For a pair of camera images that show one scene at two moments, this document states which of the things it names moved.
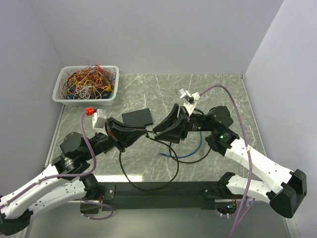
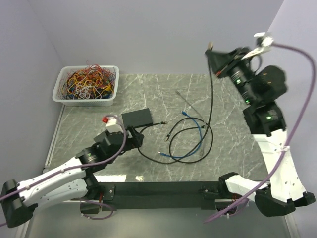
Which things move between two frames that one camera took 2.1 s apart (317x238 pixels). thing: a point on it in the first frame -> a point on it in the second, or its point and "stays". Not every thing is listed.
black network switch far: [140, 117] stays
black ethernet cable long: [161, 187] -> [204, 134]
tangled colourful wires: [93, 82] stays
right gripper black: [173, 134] -> [220, 60]
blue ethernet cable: [187, 155] stays
